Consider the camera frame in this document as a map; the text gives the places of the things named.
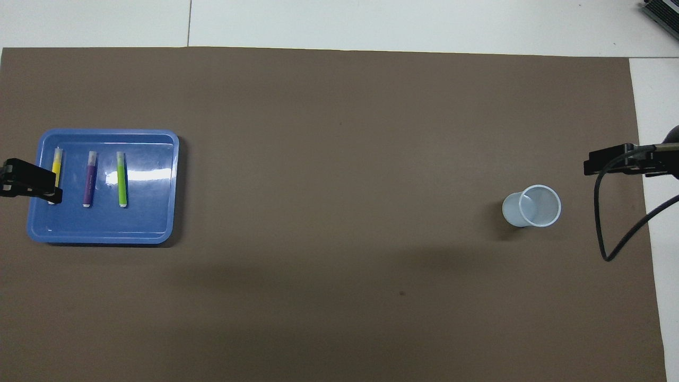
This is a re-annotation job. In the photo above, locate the clear plastic cup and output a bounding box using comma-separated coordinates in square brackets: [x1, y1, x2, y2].
[502, 184, 562, 229]

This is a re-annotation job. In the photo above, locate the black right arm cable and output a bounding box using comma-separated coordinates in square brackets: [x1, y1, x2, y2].
[594, 143, 679, 262]

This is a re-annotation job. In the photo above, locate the purple pen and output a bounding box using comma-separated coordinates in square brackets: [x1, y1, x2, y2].
[82, 151, 99, 208]

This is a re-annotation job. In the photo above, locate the green pen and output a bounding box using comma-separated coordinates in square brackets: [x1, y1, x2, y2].
[116, 151, 129, 209]

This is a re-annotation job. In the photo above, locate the blue plastic tray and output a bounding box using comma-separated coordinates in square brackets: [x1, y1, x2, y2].
[27, 129, 180, 245]

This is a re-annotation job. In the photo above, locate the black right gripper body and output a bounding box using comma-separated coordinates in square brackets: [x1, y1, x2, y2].
[630, 125, 679, 181]

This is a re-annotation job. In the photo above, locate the brown table mat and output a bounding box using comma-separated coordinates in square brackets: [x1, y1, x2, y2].
[0, 47, 668, 382]

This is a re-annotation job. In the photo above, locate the yellow pen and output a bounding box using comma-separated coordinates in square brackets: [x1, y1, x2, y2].
[48, 147, 64, 205]

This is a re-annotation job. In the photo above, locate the grey striped device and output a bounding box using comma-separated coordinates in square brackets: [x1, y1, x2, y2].
[639, 0, 679, 27]

